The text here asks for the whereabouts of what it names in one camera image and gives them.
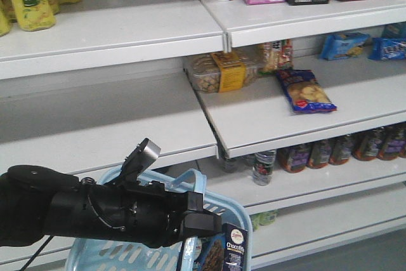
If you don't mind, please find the blue cracker snack bag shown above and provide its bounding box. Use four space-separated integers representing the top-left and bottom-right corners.
275 69 337 114

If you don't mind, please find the yellow pear drink bottle left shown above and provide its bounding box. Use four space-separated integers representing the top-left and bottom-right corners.
0 0 11 36

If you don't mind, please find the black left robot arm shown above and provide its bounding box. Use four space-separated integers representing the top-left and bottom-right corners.
1 165 222 248

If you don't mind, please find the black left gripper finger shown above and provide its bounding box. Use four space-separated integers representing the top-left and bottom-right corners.
179 211 222 239
171 191 204 216

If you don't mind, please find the white store shelving unit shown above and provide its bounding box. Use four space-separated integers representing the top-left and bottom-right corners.
1 0 405 268

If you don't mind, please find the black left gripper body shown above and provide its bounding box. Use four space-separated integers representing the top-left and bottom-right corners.
47 182 185 248

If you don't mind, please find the clear cookie tub yellow label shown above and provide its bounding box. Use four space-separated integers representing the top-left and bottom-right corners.
185 47 263 93

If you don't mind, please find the blue cookie pack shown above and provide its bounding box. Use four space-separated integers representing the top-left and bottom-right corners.
319 32 370 60

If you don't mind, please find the Chocofello cookie box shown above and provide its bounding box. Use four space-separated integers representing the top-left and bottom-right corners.
177 223 250 271

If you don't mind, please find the light blue plastic basket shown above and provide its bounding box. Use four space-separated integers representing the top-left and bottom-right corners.
65 169 252 270

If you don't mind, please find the dark blue Oreo pack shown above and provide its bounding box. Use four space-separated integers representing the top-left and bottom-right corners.
369 37 405 60

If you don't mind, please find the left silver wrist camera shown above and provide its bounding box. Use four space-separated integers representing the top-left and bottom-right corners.
119 138 161 182

